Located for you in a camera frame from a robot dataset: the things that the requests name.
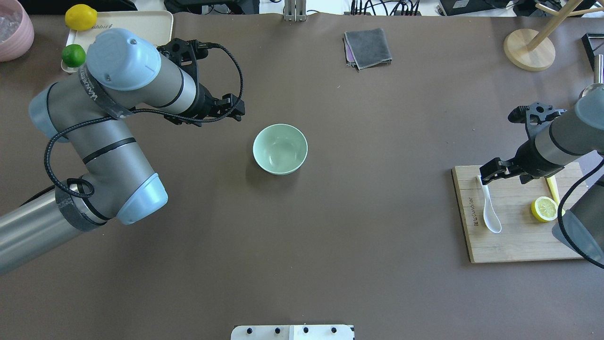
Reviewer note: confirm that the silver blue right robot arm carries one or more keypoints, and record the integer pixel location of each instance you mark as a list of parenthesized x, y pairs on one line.
[(555, 138)]

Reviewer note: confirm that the beige rabbit serving tray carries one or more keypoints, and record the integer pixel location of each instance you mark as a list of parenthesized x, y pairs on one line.
[(153, 26)]

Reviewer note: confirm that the yellow lemon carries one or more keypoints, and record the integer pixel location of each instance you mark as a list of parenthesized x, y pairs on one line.
[(81, 17)]

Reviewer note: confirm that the halved lemon slice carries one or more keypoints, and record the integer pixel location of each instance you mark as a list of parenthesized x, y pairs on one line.
[(544, 209)]

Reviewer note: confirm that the yellow plastic knife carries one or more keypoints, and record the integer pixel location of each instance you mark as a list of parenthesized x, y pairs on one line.
[(552, 184)]

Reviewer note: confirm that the aluminium frame post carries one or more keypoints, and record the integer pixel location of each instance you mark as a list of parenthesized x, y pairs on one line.
[(295, 10)]

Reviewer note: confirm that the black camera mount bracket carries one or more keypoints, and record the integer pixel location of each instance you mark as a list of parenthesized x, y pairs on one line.
[(535, 117)]

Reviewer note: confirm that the pink bowl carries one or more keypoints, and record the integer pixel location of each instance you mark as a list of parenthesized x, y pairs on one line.
[(17, 33)]

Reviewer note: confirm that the wooden mug tree stand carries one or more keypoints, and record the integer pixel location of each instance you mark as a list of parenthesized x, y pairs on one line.
[(532, 50)]

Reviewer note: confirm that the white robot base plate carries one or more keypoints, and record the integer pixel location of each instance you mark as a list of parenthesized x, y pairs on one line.
[(294, 332)]

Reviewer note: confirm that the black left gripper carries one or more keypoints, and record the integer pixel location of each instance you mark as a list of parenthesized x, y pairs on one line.
[(204, 104)]

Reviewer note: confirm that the mint green bowl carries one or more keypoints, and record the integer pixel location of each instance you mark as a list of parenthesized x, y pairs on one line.
[(280, 149)]

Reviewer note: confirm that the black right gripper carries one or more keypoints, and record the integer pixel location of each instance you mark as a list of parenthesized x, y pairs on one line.
[(526, 158)]

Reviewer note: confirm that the metal scoop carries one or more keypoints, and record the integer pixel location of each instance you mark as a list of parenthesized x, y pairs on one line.
[(598, 80)]

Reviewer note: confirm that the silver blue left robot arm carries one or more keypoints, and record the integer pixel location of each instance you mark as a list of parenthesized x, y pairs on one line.
[(97, 168)]

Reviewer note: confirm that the grey folded cloth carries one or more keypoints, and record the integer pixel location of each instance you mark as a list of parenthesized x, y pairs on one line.
[(366, 48)]

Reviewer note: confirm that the white ceramic spoon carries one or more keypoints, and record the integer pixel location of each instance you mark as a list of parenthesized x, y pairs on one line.
[(492, 222)]

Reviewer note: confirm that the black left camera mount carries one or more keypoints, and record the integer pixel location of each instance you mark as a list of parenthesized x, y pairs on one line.
[(185, 54)]

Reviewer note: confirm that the wooden cutting board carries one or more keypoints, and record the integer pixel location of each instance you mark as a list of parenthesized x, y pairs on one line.
[(523, 237)]

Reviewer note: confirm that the green lime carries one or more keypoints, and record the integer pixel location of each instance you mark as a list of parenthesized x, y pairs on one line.
[(74, 55)]

